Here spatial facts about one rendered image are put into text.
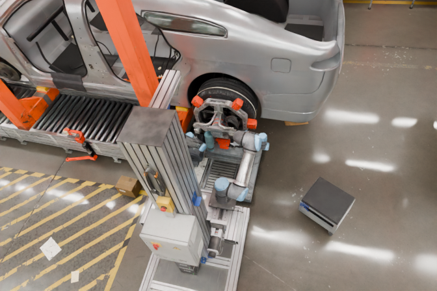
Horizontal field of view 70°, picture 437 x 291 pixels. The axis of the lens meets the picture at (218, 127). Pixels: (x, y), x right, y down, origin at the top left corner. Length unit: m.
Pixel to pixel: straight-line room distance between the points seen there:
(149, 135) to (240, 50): 1.39
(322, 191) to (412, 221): 0.99
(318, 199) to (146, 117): 2.10
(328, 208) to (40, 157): 3.67
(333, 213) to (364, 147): 1.22
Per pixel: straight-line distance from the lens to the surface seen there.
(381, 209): 3.78
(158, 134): 1.60
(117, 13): 2.25
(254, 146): 2.41
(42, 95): 4.54
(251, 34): 2.68
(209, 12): 2.77
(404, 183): 4.03
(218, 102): 2.97
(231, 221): 2.69
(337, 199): 3.31
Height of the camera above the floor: 3.22
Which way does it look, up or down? 50 degrees down
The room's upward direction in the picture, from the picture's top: 9 degrees counter-clockwise
